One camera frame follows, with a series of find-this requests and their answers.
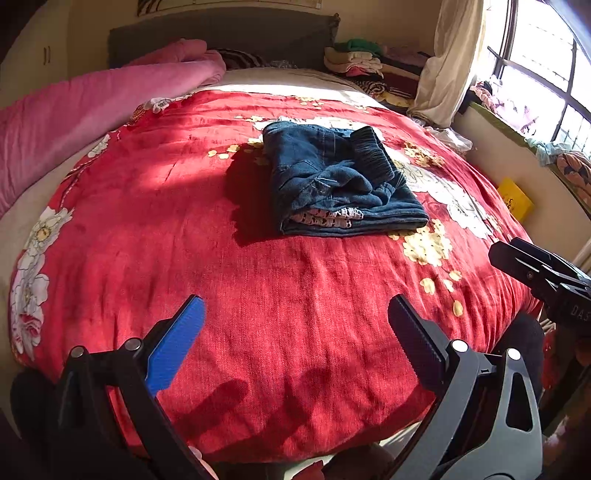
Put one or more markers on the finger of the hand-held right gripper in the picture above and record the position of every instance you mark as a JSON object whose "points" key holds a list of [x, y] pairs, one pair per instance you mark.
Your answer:
{"points": [[512, 263], [549, 258]]}

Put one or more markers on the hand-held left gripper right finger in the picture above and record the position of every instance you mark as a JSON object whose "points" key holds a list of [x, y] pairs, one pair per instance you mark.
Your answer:
{"points": [[418, 341]]}

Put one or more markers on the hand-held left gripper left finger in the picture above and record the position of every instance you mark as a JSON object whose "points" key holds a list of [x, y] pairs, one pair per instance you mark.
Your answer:
{"points": [[178, 341]]}

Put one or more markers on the blue denim pants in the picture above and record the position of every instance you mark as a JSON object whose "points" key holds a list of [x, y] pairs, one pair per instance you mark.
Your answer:
{"points": [[314, 175]]}

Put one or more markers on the yellow box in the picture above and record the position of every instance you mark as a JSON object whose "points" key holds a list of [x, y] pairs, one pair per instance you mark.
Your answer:
{"points": [[516, 198]]}

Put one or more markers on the person's leg in dark trousers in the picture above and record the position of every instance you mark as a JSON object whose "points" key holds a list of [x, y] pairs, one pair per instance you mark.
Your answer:
{"points": [[521, 355]]}

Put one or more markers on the red floral blanket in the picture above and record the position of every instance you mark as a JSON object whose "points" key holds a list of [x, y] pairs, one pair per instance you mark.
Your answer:
{"points": [[231, 286]]}

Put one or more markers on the floral cushion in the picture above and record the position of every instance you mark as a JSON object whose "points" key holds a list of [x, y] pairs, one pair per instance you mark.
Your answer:
{"points": [[577, 175]]}

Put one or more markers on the light blue cloth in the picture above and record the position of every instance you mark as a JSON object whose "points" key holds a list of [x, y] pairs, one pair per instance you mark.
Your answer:
{"points": [[547, 150]]}

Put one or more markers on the white crumpled cloth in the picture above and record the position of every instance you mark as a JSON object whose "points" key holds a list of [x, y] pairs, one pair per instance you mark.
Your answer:
{"points": [[450, 138]]}

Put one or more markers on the pink clothing on sill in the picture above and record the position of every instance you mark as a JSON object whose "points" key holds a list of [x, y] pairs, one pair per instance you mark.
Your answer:
{"points": [[503, 106]]}

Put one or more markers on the cream curtain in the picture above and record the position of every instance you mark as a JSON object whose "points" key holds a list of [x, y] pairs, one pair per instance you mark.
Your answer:
{"points": [[448, 69]]}

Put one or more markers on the stack of folded clothes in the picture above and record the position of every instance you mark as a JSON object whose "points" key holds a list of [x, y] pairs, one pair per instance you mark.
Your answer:
{"points": [[369, 69]]}

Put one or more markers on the pink quilt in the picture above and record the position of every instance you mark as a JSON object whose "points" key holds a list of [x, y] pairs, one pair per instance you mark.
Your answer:
{"points": [[92, 110]]}

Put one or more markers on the zebra striped pillow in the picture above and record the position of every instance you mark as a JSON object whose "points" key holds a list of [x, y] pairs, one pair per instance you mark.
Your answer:
{"points": [[249, 59]]}

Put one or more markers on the grey headboard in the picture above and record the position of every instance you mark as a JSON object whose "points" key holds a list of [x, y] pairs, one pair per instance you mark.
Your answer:
{"points": [[231, 37]]}

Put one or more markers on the window with dark frame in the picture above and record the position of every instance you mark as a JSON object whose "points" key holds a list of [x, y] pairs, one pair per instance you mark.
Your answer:
{"points": [[540, 55]]}

